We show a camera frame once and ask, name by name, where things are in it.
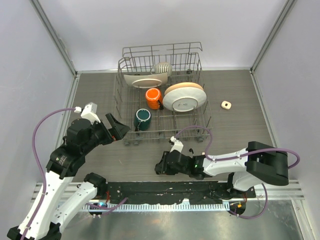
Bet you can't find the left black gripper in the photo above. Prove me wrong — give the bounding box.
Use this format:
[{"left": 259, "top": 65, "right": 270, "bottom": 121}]
[{"left": 82, "top": 112, "right": 130, "bottom": 153}]

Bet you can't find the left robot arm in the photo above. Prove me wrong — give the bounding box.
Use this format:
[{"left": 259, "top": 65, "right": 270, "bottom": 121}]
[{"left": 7, "top": 113, "right": 130, "bottom": 240}]

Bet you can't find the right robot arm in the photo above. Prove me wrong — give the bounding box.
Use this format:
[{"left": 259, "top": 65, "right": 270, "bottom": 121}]
[{"left": 154, "top": 140, "right": 289, "bottom": 198}]

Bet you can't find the cream square earbud case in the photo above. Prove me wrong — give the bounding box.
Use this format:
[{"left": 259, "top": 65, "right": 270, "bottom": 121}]
[{"left": 220, "top": 100, "right": 232, "bottom": 110}]

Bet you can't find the dark green ceramic mug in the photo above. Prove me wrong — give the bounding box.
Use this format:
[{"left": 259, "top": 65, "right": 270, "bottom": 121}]
[{"left": 133, "top": 108, "right": 152, "bottom": 131}]

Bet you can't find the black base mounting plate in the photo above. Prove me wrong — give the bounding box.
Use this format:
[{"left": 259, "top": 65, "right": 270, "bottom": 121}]
[{"left": 106, "top": 181, "right": 256, "bottom": 205}]

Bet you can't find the orange ceramic mug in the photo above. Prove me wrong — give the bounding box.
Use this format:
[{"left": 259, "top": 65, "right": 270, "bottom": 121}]
[{"left": 145, "top": 88, "right": 164, "bottom": 110}]

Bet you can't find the cream oval dish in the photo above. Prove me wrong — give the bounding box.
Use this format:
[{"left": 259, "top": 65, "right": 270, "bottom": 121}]
[{"left": 123, "top": 72, "right": 168, "bottom": 89}]

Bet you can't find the beige ceramic plate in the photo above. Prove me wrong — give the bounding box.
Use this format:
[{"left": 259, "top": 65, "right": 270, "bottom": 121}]
[{"left": 164, "top": 82, "right": 204, "bottom": 95}]

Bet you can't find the striped grey white cup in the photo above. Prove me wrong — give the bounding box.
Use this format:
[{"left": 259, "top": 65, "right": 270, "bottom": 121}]
[{"left": 150, "top": 62, "right": 173, "bottom": 77}]

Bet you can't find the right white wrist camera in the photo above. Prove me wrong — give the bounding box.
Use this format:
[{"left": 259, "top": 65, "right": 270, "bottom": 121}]
[{"left": 169, "top": 136, "right": 184, "bottom": 153}]

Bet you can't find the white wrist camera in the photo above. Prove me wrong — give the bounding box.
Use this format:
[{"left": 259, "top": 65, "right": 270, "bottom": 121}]
[
  {"left": 169, "top": 136, "right": 184, "bottom": 153},
  {"left": 74, "top": 102, "right": 101, "bottom": 124}
]

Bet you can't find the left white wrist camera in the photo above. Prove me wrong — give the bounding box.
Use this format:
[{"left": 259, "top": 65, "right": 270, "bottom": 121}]
[{"left": 74, "top": 102, "right": 101, "bottom": 124}]

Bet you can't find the white perforated cable rail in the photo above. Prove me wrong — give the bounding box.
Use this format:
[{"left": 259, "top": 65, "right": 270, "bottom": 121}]
[{"left": 84, "top": 201, "right": 231, "bottom": 212}]

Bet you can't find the grey wire dish rack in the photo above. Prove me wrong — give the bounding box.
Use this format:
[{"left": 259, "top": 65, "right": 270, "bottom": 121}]
[{"left": 113, "top": 41, "right": 212, "bottom": 146}]

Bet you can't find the white plate with foot ring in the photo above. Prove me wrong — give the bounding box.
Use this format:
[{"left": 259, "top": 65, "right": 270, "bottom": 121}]
[{"left": 162, "top": 87, "right": 207, "bottom": 112}]

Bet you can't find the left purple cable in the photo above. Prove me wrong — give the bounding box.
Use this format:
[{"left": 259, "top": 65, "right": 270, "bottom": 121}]
[{"left": 19, "top": 106, "right": 130, "bottom": 240}]

